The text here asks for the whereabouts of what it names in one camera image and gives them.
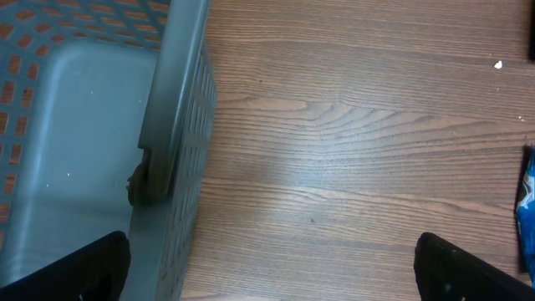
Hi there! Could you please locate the blue Oreo cookie pack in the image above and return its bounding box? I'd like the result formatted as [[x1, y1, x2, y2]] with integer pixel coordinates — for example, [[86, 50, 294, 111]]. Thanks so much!
[[515, 145, 534, 286]]

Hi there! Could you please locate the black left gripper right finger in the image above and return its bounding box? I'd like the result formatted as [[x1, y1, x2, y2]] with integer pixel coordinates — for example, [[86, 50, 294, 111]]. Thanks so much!
[[414, 232, 534, 301]]

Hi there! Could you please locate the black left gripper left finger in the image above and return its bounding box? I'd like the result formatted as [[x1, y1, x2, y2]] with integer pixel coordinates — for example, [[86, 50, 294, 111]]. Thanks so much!
[[1, 231, 130, 301]]

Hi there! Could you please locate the dark grey plastic basket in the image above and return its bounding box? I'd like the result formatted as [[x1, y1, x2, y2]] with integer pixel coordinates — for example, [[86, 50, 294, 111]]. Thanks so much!
[[1, 0, 217, 300]]

